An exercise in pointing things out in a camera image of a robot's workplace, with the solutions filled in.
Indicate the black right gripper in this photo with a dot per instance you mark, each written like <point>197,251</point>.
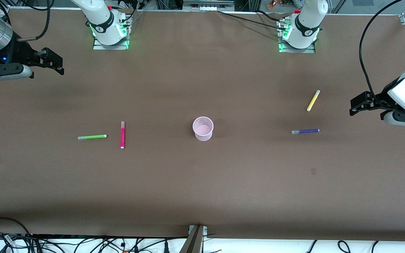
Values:
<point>22,53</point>

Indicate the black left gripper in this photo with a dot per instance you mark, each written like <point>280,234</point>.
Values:
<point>379,98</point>

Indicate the purple marker pen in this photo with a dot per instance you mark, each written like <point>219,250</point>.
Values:
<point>306,131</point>

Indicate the pink marker pen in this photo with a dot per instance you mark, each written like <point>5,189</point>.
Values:
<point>122,135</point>

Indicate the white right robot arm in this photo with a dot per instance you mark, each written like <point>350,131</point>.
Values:
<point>105,24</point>

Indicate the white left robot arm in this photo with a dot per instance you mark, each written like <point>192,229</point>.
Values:
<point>306,28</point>

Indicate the pink mesh pen holder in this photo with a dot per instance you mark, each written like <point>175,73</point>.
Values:
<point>203,130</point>

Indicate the yellow marker pen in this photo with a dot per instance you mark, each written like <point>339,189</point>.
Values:
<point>313,101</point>

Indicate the green marker pen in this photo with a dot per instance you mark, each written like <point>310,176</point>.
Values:
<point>91,137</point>

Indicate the orange background object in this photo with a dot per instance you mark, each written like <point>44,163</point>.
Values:
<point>272,4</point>

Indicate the white power strip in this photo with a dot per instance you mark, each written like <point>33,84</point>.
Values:
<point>207,5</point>

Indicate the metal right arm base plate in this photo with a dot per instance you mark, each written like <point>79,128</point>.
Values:
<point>98,46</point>

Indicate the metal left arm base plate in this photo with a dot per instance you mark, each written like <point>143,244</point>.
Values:
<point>309,51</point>

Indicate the aluminium frame post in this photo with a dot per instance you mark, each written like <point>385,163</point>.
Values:
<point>194,240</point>

